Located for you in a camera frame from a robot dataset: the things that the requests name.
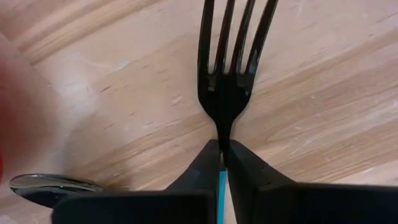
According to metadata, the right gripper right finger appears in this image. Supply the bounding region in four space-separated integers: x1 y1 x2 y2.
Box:
224 139 398 224

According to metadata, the red plastic tray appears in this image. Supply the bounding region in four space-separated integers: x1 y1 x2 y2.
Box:
0 34 35 186

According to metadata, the fork with teal handle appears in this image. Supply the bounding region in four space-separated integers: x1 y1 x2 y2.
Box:
197 0 280 224

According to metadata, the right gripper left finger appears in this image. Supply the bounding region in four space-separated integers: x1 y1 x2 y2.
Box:
51 139 221 224

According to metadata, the spoon with teal handle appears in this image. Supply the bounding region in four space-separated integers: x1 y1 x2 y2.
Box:
9 173 104 208

